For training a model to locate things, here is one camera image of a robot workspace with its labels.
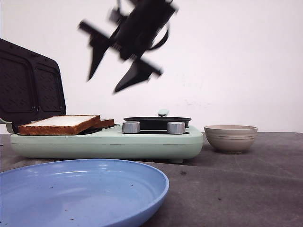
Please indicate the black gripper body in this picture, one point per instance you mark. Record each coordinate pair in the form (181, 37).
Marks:
(136, 32)

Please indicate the black round frying pan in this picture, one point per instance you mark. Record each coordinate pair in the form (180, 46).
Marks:
(159, 122)

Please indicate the silver control knob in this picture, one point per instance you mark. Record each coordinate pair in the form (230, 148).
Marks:
(131, 127)
(176, 128)

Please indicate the beige ribbed ceramic bowl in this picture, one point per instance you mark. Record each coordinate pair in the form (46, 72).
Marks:
(231, 139)

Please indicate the white bread slice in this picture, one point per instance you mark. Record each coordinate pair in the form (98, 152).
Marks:
(103, 123)
(59, 125)

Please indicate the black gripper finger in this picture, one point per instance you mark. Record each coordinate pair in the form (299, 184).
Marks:
(139, 71)
(99, 43)

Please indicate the left silver control knob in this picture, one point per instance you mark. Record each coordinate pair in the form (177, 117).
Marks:
(131, 127)

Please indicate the blue round plate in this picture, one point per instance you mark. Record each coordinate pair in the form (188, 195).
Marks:
(81, 193)

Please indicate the breakfast maker hinged lid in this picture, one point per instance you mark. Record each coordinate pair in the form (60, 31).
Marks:
(30, 87)

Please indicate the mint green breakfast maker base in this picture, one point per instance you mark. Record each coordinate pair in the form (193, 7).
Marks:
(112, 143)

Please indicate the right silver control knob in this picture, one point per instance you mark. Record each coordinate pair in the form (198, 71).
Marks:
(176, 128)

